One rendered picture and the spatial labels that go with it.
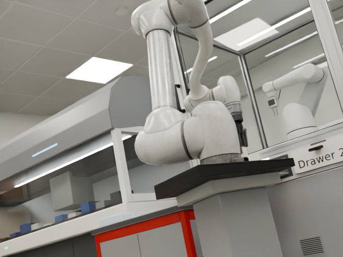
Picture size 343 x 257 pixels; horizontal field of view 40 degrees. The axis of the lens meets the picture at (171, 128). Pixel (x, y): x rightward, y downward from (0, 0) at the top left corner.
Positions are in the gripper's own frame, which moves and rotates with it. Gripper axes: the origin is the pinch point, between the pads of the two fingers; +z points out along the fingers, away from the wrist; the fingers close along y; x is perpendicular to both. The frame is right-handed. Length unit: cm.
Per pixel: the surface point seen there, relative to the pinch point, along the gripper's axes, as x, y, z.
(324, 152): 33.1, -17.4, 7.8
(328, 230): 24, -20, 43
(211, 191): 28, 73, 25
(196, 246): -12, 35, 40
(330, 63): 47, -19, -32
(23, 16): -195, -18, -184
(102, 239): -66, 40, 27
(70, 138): -121, 7, -46
